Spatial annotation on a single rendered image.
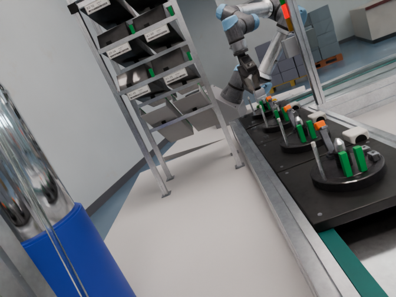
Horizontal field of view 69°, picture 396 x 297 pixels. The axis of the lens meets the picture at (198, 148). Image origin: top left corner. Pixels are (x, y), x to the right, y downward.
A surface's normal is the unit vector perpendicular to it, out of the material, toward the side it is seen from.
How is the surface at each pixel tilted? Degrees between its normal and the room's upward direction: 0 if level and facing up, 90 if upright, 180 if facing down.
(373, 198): 0
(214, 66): 90
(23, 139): 90
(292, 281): 0
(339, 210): 0
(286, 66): 90
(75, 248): 90
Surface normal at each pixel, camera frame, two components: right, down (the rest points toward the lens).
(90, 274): 0.77, -0.15
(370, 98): 0.00, 0.29
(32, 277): 0.92, -0.37
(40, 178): 0.87, -0.26
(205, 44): -0.29, 0.39
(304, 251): -0.39, -0.88
